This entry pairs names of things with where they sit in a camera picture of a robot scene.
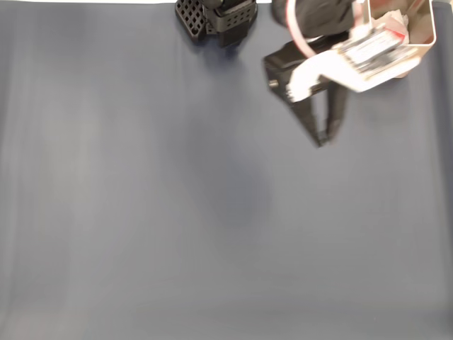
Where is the beige rectangular box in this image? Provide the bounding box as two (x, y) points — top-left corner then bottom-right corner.
(352, 0), (437, 81)

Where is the white crumpled tissue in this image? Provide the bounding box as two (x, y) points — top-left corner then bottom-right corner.
(369, 9), (412, 31)

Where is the dark grey mat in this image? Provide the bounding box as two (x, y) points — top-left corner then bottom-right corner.
(0, 2), (453, 340)

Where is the red white servo wire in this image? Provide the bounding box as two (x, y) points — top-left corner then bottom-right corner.
(284, 0), (321, 58)

